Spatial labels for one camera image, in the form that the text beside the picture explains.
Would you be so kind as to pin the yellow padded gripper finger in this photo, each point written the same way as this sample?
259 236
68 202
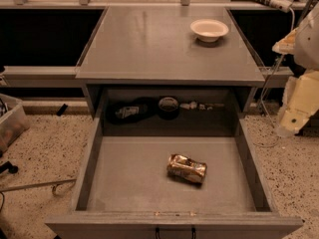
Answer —
300 102

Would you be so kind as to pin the crushed orange soda can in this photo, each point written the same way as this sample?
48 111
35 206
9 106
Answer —
186 168

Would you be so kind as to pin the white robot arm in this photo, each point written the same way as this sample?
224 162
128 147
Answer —
303 42

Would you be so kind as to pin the grey cabinet counter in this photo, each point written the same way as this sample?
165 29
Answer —
153 45

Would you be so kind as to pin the grey open top drawer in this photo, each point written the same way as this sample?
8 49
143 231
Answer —
123 190

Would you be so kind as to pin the white paper bowl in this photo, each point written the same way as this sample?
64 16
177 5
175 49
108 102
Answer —
209 31

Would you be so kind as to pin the round black tape roll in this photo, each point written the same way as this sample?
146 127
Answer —
168 108

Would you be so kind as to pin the black pouch with label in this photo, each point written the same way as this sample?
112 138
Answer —
130 112

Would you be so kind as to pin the metal rod on floor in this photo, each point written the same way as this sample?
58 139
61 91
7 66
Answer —
53 184

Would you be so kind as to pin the clear plastic storage bin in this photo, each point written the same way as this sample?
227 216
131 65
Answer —
13 120

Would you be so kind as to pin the black drawer handle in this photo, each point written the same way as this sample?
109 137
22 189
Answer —
175 234

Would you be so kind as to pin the grey side rail left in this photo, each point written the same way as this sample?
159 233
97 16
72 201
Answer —
39 77

